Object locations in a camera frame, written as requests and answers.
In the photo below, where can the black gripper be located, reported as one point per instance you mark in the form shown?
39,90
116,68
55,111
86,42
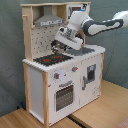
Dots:
57,47

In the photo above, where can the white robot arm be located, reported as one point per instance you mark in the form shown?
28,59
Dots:
80,20

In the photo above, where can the wooden toy kitchen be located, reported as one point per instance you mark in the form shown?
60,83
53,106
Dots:
40,84

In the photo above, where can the black toy stovetop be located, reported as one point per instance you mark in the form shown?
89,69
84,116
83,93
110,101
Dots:
52,59

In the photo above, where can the grey toy sink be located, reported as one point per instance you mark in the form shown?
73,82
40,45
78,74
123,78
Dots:
80,52

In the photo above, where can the grey toy range hood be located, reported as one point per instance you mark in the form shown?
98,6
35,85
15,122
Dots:
48,18

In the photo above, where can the red right oven knob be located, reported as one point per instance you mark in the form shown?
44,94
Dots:
74,69

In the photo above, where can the red oven knob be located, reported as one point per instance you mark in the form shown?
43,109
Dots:
74,69
56,75

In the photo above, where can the red left oven knob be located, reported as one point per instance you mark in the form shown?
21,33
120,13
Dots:
56,75

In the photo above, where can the toy microwave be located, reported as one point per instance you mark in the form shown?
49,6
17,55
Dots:
72,7

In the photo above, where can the grey toy ice dispenser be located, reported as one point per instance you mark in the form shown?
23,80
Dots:
91,73

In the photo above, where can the toy oven door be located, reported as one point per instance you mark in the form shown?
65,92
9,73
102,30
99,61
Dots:
64,97

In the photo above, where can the grey fridge door handle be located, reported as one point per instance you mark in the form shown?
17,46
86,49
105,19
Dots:
84,83

